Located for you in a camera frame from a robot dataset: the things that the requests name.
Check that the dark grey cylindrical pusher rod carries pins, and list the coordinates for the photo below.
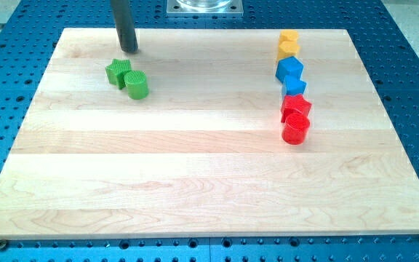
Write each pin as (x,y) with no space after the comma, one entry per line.
(125,27)

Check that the green star block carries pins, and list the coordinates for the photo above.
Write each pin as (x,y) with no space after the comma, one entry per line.
(116,72)

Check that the green cylinder block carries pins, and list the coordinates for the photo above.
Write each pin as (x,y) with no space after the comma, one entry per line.
(136,84)

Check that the light wooden board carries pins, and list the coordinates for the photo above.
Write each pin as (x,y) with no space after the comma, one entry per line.
(202,155)

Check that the yellow rear block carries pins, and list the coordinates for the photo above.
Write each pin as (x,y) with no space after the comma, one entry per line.
(289,35)

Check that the yellow hexagon block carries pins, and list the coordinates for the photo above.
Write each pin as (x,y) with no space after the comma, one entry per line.
(287,49)

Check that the blue cube block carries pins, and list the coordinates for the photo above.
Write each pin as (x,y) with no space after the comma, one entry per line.
(289,66)

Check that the small blue block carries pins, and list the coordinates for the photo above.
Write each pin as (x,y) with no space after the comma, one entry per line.
(293,86)

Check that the red star block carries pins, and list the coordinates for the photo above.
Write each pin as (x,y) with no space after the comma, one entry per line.
(294,104)

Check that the red cylinder block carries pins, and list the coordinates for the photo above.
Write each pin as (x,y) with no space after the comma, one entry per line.
(295,128)

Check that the left brass board screw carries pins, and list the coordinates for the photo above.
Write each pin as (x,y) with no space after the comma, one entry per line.
(3,244)

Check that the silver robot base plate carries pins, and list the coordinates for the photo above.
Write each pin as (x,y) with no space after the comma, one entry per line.
(181,8)

